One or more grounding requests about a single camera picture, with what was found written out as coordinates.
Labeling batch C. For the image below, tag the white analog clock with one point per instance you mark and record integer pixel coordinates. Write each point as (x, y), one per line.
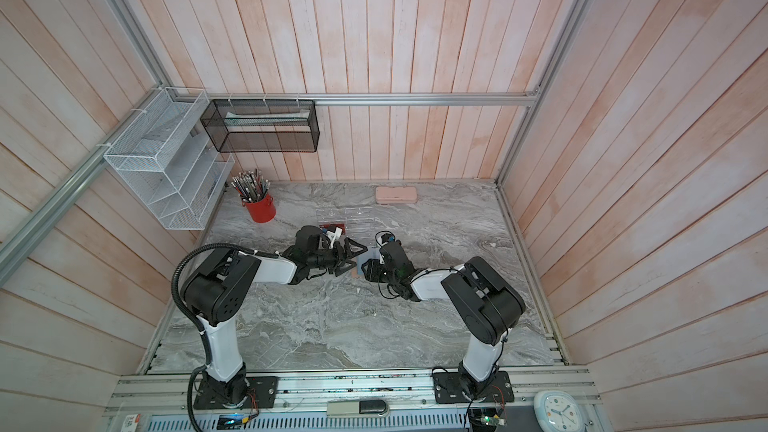
(558, 411)

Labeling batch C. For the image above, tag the grey black handheld device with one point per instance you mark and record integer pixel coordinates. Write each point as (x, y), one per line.
(357, 408)

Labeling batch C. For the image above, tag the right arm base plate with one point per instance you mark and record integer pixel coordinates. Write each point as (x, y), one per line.
(461, 388)

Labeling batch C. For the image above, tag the red credit card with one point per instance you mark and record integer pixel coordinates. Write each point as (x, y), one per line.
(325, 227)

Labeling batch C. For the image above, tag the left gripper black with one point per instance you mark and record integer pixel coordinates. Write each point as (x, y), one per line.
(348, 252)

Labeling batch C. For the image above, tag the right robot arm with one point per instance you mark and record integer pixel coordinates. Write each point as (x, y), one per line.
(487, 304)

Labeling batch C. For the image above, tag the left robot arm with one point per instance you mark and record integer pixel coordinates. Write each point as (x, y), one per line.
(210, 284)

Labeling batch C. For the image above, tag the black mesh wall basket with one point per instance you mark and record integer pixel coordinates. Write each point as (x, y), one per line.
(262, 125)

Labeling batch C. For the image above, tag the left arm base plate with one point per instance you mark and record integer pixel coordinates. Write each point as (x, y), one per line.
(239, 393)

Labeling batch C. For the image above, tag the clear acrylic organizer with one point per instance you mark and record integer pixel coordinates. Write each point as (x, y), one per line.
(361, 224)

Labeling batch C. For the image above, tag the red pen cup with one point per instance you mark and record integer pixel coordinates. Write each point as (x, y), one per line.
(262, 211)

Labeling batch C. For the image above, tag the white wire mesh shelf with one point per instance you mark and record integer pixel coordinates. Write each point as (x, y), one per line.
(169, 162)

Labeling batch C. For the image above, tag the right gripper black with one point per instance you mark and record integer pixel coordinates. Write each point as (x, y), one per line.
(373, 268)

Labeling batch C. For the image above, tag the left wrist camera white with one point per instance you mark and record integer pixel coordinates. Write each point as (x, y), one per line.
(334, 235)

